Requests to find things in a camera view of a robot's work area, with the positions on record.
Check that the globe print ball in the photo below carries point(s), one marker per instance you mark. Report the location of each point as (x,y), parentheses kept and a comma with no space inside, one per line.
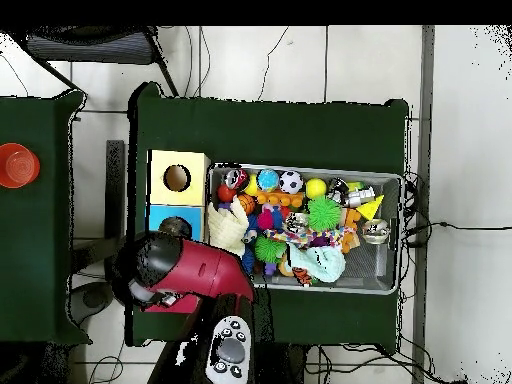
(267,180)

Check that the cream knitted cloth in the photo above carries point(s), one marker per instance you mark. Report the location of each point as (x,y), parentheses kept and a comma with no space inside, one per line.
(226,230)

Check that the crushed silver can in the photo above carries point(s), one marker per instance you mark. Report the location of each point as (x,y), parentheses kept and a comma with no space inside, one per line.
(296,222)

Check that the crushed red can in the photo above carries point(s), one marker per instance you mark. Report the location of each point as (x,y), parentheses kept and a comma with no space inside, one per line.
(236,178)

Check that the wooden box with three holes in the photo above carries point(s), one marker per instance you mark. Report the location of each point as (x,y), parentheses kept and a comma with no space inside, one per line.
(160,192)

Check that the black chair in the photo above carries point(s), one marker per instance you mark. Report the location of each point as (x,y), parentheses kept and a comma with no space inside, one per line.
(88,46)

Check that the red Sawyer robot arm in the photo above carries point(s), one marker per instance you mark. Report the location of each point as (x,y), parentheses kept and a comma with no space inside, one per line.
(208,268)

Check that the yellow ball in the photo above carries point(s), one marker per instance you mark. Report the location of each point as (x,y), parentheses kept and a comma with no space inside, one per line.
(316,188)

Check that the soccer ball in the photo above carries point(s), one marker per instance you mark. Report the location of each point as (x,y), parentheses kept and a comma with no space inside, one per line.
(290,182)

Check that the orange plastic cup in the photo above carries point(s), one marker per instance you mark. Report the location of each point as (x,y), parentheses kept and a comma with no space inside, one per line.
(18,165)

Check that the yellow cheese wedge toy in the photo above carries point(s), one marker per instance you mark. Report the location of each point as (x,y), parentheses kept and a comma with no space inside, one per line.
(370,207)

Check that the large green spiky ball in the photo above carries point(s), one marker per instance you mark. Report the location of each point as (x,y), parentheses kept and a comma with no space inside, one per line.
(324,213)

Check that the mint green cloth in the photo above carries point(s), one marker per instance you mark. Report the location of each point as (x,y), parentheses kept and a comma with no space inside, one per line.
(320,262)

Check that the small basketball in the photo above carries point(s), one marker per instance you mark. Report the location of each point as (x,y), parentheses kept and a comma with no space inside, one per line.
(247,203)

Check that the dark green table cloth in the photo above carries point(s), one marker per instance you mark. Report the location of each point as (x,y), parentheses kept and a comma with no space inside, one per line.
(32,240)
(272,132)

